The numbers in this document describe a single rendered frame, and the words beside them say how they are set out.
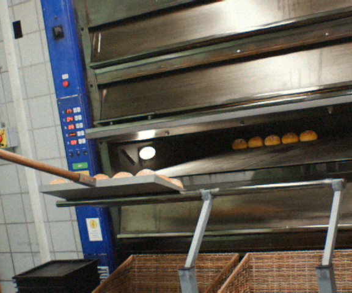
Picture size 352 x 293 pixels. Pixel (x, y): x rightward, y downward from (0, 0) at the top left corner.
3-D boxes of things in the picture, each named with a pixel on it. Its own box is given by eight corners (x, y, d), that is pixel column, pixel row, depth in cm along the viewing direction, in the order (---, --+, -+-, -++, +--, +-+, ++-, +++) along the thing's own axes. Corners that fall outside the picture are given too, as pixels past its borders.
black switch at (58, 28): (54, 39, 314) (50, 17, 313) (64, 37, 311) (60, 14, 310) (49, 39, 311) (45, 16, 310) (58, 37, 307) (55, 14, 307)
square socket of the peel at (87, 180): (80, 181, 243) (80, 172, 244) (72, 182, 245) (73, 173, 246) (96, 186, 250) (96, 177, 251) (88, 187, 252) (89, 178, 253)
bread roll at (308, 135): (298, 142, 370) (296, 132, 370) (302, 140, 376) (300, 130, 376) (315, 140, 366) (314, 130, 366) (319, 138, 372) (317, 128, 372)
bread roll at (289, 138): (280, 144, 376) (278, 134, 376) (284, 143, 382) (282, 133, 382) (297, 142, 371) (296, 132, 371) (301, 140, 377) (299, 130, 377)
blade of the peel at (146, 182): (153, 181, 236) (154, 173, 237) (38, 191, 266) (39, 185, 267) (208, 200, 265) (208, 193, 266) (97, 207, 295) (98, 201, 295)
